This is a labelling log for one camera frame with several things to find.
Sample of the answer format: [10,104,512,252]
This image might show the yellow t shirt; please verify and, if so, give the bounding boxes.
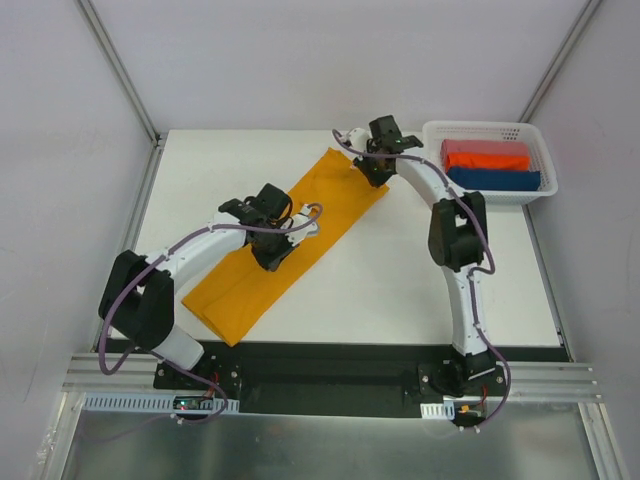
[180,146,392,348]

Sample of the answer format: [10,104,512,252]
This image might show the white plastic basket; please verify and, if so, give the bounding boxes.
[422,120,558,205]

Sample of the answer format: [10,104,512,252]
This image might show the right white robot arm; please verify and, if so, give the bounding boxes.
[335,115,495,359]

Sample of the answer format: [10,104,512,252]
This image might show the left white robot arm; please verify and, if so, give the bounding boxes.
[98,183,309,389]

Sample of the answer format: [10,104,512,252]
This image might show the pink rolled t shirt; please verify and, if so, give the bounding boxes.
[440,139,529,157]

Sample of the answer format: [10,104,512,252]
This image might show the blue rolled t shirt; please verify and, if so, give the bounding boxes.
[446,167,541,191]

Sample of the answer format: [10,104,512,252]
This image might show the orange rolled t shirt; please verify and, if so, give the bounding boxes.
[444,152,530,172]

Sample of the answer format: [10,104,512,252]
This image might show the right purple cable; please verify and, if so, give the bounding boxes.
[332,128,512,426]

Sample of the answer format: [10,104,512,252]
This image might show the purple cable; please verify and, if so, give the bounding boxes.
[98,201,325,376]
[332,128,512,426]

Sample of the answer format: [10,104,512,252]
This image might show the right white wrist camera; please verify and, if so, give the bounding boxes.
[344,128,371,152]

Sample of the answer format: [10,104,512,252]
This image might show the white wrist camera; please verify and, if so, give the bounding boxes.
[286,203,321,247]
[344,128,371,152]

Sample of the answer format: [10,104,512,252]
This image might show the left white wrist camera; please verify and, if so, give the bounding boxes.
[286,203,321,247]

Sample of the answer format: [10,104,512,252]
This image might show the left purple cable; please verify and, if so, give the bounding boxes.
[98,201,325,376]

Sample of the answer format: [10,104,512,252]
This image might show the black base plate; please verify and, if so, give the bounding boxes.
[152,342,509,416]

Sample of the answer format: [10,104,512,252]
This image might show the left white cable duct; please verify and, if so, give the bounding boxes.
[83,393,240,415]

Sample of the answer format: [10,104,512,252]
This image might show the white cable duct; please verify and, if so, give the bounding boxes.
[83,393,240,415]
[420,400,455,421]

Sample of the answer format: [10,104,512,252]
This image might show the right white cable duct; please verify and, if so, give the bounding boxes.
[420,400,455,421]

